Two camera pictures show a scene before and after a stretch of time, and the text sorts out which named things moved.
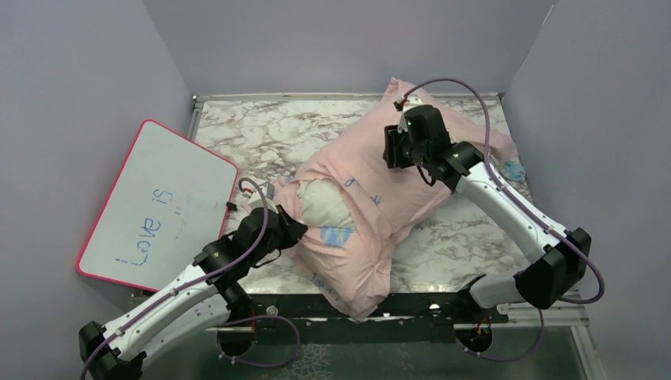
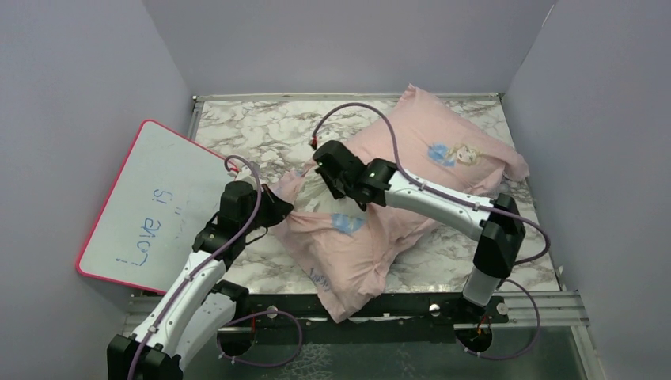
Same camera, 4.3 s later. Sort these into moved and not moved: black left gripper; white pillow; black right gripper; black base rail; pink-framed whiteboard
Moved: black left gripper; black right gripper; white pillow
Not moved: black base rail; pink-framed whiteboard
